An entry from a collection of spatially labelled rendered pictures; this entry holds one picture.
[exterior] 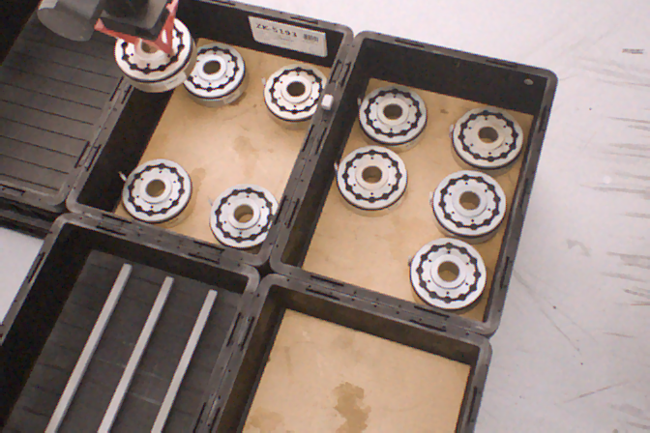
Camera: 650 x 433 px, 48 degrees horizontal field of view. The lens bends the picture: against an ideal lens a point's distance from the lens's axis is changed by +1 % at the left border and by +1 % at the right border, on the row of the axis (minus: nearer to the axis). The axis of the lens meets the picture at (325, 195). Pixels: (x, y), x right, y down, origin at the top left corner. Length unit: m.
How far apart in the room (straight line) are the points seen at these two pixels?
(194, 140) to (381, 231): 0.33
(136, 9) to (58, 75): 0.43
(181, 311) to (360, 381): 0.27
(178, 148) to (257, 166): 0.13
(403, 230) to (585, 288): 0.31
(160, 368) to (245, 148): 0.35
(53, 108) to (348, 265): 0.56
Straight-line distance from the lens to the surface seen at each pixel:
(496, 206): 1.06
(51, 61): 1.34
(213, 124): 1.18
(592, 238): 1.24
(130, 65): 1.01
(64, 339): 1.11
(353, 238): 1.06
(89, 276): 1.12
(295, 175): 1.00
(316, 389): 1.00
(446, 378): 1.00
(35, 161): 1.24
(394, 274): 1.04
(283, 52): 1.22
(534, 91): 1.12
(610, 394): 1.18
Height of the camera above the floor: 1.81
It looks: 65 degrees down
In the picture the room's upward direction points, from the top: 10 degrees counter-clockwise
